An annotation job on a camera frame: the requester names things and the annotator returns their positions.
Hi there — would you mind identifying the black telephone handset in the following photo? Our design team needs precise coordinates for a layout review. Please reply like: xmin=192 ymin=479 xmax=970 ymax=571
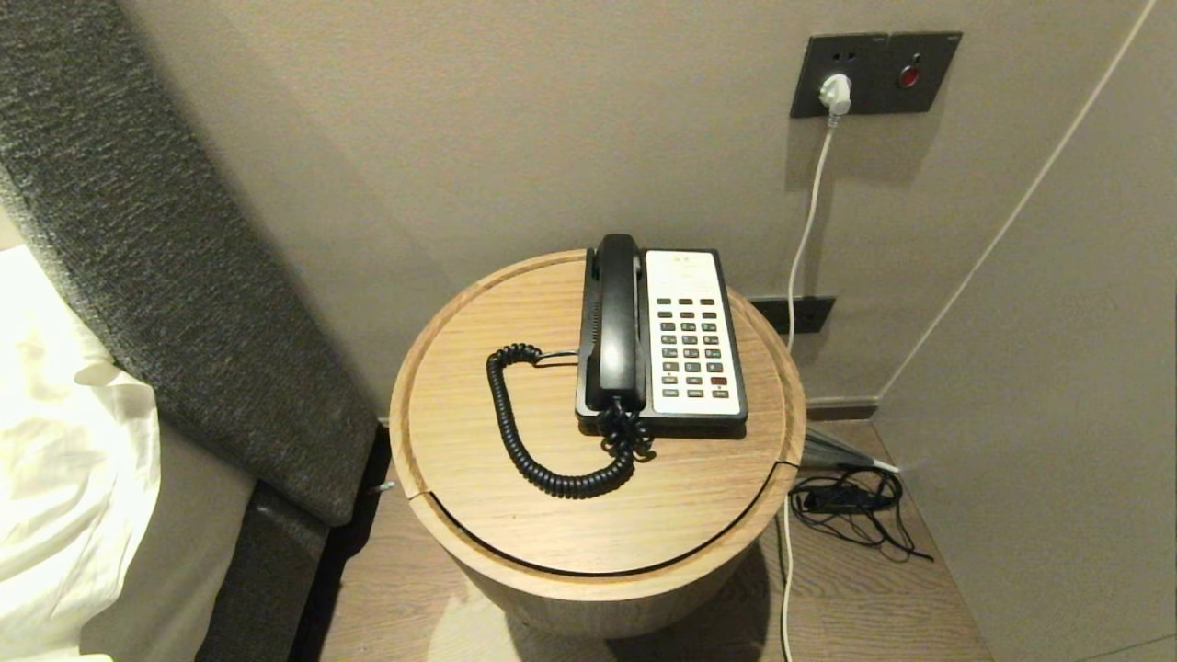
xmin=577 ymin=234 xmax=649 ymax=415

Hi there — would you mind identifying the black and white desk telephone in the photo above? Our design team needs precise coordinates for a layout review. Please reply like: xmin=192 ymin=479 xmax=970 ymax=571
xmin=576 ymin=247 xmax=749 ymax=435

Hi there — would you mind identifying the round wooden side table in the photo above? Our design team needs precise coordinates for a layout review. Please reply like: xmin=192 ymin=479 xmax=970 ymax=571
xmin=388 ymin=248 xmax=808 ymax=641

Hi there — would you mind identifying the white power plug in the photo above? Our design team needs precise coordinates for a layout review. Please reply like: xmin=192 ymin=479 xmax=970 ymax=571
xmin=818 ymin=74 xmax=854 ymax=128

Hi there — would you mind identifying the grey upholstered headboard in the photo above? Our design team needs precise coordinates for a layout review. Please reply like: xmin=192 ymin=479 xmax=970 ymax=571
xmin=0 ymin=0 xmax=381 ymax=528

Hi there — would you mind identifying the beige bed sheet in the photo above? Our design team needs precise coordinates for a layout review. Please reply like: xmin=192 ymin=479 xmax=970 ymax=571
xmin=78 ymin=423 xmax=259 ymax=662

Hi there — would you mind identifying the white bed linen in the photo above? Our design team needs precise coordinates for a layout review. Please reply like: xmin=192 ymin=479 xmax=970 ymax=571
xmin=0 ymin=244 xmax=163 ymax=659

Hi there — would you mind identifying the black coiled phone cord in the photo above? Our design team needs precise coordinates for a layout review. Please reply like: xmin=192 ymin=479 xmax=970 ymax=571
xmin=486 ymin=343 xmax=657 ymax=500

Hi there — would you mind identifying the small dark wall socket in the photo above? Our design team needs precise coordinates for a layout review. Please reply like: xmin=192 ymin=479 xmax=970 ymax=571
xmin=748 ymin=295 xmax=838 ymax=336

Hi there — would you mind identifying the white power cable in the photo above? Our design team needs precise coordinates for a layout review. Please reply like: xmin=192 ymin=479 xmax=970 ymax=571
xmin=779 ymin=115 xmax=839 ymax=662

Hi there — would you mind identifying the black tangled cable with adapter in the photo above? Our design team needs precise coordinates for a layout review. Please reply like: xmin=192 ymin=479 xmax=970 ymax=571
xmin=788 ymin=465 xmax=935 ymax=563

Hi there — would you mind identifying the dark wall socket plate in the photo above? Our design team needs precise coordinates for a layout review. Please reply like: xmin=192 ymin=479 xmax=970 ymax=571
xmin=790 ymin=33 xmax=892 ymax=120

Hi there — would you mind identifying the dark bed frame panel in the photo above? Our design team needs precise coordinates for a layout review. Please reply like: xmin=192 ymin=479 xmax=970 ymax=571
xmin=195 ymin=480 xmax=333 ymax=662

